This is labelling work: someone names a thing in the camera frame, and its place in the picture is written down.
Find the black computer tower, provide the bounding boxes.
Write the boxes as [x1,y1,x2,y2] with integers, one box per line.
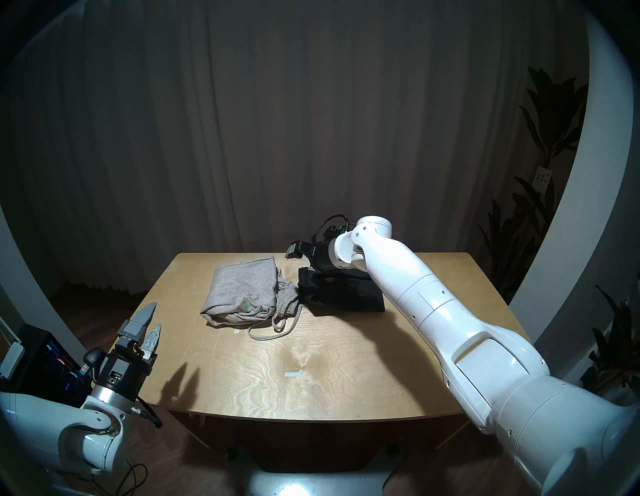
[12,324,96,408]

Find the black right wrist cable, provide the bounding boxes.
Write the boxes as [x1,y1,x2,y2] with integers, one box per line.
[311,214,357,242]

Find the black floor cable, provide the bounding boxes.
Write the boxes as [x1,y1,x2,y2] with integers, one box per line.
[110,460,149,496]

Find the tall dark leafy plant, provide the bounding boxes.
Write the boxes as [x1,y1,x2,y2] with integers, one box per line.
[477,66,590,303]

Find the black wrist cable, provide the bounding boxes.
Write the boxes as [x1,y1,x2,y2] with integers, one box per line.
[132,397,164,429]
[311,214,357,242]

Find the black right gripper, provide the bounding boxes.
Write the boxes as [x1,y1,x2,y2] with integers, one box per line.
[285,236,346,274]

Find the black drawstring pants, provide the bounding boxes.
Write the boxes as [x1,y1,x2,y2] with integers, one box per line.
[297,266,386,313]

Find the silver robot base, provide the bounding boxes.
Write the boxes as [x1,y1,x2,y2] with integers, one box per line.
[225,445,403,496]

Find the grey drawstring pants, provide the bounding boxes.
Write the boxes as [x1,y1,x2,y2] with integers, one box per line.
[200,256,305,342]

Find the brown pleated curtain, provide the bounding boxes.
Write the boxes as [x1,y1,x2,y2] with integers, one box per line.
[0,0,591,301]

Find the small white box device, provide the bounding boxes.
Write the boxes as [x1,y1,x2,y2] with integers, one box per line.
[0,340,25,380]

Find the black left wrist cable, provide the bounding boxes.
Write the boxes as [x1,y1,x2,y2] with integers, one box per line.
[132,397,164,429]

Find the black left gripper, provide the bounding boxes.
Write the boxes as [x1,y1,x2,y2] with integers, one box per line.
[92,302,163,401]

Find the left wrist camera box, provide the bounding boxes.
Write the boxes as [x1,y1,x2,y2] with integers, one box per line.
[80,347,107,383]

